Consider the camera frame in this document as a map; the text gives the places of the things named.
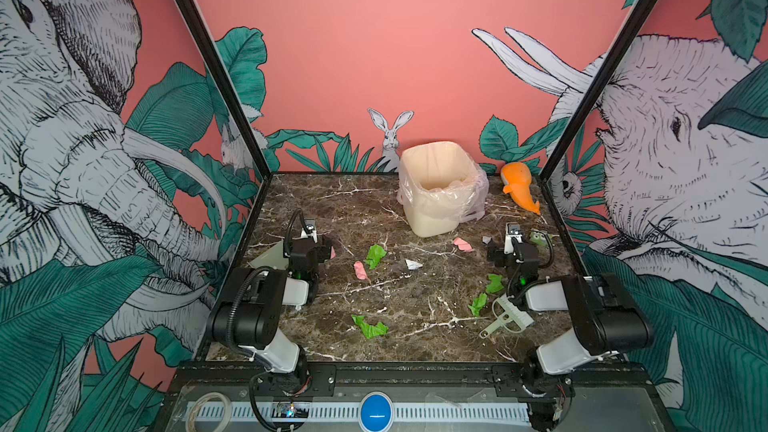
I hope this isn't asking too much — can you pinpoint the pale green dustpan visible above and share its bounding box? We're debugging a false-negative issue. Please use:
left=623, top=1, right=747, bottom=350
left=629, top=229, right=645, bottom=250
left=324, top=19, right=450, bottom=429
left=247, top=241, right=289, bottom=270

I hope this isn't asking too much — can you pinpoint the pale green hand brush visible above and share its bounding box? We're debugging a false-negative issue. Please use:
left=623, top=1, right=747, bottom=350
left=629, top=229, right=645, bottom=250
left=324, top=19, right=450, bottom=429
left=479, top=296, right=534, bottom=339

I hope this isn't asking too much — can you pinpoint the cream plastic trash bin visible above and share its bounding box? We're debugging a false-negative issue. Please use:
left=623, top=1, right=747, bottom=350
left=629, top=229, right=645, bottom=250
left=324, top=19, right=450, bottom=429
left=397, top=141, right=489, bottom=238

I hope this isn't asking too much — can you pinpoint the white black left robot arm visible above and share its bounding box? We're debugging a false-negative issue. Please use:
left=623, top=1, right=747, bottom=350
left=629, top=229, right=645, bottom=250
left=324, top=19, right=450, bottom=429
left=206, top=209, right=333, bottom=396

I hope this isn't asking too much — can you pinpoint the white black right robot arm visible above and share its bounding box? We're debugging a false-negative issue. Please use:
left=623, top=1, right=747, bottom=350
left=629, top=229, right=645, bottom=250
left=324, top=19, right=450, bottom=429
left=480, top=237, right=654, bottom=398

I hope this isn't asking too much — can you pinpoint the small green frog toy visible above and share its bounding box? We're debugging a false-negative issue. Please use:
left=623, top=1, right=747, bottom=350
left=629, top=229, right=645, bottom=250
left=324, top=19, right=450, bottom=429
left=529, top=230, right=551, bottom=247

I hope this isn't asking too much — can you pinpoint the green paper scrap right upper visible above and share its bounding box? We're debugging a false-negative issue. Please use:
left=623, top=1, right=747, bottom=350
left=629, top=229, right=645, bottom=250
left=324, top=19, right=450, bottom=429
left=485, top=274, right=505, bottom=294

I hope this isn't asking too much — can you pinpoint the green paper scrap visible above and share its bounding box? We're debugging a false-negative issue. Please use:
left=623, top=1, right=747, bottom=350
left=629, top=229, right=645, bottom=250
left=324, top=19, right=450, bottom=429
left=364, top=244, right=387, bottom=269
left=468, top=293, right=488, bottom=317
left=485, top=274, right=505, bottom=294
left=351, top=315, right=389, bottom=339

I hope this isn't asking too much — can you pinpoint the pink paper scrap centre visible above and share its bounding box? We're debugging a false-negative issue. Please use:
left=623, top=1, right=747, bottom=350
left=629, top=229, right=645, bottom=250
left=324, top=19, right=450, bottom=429
left=353, top=261, right=369, bottom=281

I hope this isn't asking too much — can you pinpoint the pink paper scrap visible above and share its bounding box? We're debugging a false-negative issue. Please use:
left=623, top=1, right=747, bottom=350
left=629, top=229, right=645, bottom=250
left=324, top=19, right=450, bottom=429
left=453, top=237, right=474, bottom=253
left=353, top=261, right=369, bottom=281

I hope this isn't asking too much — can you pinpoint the pink paper scrap right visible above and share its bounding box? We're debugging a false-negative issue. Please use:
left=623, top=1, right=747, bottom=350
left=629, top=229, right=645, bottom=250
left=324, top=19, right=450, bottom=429
left=453, top=237, right=474, bottom=253

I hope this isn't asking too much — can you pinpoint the green paper scrap right lower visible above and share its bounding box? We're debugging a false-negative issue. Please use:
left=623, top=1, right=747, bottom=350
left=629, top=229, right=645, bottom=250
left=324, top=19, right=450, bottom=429
left=468, top=293, right=488, bottom=317

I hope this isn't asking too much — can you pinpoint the green paper scrap centre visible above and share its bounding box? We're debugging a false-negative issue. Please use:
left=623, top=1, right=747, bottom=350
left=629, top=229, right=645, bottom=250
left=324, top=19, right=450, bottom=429
left=364, top=244, right=387, bottom=269

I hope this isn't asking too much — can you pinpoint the orange carrot plush toy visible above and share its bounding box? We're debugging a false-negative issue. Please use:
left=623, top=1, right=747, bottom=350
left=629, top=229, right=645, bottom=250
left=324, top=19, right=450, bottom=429
left=500, top=162, right=541, bottom=215

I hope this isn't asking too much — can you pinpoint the green paper scrap front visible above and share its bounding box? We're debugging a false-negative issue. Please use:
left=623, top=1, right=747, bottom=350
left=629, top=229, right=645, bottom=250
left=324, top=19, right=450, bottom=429
left=351, top=315, right=389, bottom=339

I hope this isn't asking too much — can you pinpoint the white paper scrap centre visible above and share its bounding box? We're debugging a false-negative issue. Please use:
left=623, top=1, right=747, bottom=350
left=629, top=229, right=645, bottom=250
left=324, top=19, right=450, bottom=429
left=405, top=259, right=423, bottom=270

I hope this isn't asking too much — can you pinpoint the blue round button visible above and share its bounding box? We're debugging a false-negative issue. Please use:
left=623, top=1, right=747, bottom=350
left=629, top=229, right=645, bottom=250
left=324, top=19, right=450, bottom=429
left=358, top=392, right=394, bottom=432

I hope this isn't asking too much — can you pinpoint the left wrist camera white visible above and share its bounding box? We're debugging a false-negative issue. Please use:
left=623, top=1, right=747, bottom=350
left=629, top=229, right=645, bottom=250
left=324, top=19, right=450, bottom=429
left=300, top=219, right=318, bottom=243

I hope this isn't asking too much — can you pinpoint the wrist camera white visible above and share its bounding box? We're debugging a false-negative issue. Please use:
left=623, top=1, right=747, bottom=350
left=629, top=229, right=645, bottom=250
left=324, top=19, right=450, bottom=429
left=300, top=219, right=318, bottom=243
left=504, top=222, right=523, bottom=254

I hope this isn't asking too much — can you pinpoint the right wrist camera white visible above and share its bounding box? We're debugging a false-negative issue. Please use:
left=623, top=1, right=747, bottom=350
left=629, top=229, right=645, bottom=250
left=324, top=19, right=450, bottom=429
left=504, top=222, right=523, bottom=254

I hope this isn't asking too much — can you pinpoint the white slotted cable duct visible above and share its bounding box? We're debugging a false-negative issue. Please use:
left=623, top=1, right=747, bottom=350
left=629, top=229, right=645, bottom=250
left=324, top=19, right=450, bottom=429
left=195, top=401, right=530, bottom=426

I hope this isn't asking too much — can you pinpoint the black front mounting rail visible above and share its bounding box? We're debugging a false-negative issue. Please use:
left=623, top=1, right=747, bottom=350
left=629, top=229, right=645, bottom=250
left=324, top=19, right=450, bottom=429
left=168, top=362, right=652, bottom=400

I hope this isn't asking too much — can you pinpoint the coiled clear cable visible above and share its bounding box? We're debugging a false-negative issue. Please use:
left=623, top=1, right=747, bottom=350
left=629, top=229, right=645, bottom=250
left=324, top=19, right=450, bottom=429
left=184, top=391, right=234, bottom=432

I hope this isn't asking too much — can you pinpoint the left black frame post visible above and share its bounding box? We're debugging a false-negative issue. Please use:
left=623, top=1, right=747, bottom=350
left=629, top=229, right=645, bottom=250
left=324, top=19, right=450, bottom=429
left=174, top=0, right=272, bottom=180

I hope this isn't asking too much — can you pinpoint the black frame post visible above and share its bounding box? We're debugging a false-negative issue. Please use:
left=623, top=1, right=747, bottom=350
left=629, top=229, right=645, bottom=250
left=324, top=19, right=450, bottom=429
left=539, top=0, right=658, bottom=182
left=174, top=0, right=272, bottom=180

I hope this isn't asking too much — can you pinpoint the right black frame post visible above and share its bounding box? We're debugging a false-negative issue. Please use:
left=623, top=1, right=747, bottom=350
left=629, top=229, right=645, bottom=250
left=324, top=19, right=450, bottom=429
left=539, top=0, right=658, bottom=182

